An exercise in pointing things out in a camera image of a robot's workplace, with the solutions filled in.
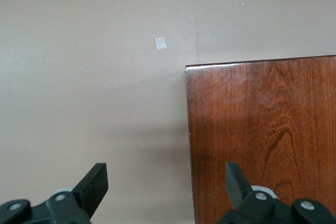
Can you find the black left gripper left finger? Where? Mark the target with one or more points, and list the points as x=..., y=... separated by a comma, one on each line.
x=92, y=187

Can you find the dark red wooden cabinet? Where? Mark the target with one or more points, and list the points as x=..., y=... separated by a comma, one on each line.
x=262, y=116

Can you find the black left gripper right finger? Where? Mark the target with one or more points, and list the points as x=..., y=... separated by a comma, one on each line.
x=237, y=187

